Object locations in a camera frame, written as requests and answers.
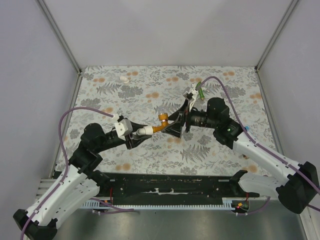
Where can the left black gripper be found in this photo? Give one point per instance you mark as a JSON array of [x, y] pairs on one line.
[[136, 141]]

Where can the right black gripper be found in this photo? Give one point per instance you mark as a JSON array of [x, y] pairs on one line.
[[184, 109]]

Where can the white pipe elbow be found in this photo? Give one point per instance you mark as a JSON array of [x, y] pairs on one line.
[[146, 130]]

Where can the orange water faucet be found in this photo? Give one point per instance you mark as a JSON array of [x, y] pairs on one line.
[[163, 118]]

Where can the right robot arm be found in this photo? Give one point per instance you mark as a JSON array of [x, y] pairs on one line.
[[294, 184]]

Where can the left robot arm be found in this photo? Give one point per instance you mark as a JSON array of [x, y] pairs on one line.
[[79, 181]]

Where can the white pipe elbow far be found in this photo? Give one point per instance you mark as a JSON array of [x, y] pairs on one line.
[[124, 79]]

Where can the green water faucet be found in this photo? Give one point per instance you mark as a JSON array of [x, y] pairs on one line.
[[200, 91]]

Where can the floral table mat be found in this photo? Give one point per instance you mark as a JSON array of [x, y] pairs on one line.
[[153, 90]]

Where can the white green faucet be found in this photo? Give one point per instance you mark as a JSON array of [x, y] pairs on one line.
[[205, 91]]

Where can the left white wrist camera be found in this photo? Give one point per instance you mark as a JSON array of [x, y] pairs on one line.
[[123, 128]]

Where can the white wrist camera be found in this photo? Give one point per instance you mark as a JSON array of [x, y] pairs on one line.
[[190, 94], [123, 128]]

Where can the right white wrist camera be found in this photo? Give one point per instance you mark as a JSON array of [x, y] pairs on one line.
[[190, 94]]

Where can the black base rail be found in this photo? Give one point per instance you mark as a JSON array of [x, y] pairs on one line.
[[129, 184]]

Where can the white cable duct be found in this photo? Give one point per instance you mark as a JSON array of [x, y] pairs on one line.
[[226, 205]]

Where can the left aluminium frame post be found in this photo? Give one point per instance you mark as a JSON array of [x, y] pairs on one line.
[[59, 35]]

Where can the aluminium frame post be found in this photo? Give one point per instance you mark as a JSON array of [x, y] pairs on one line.
[[293, 4], [59, 35]]

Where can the right aluminium frame post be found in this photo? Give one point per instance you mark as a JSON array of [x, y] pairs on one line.
[[293, 4]]

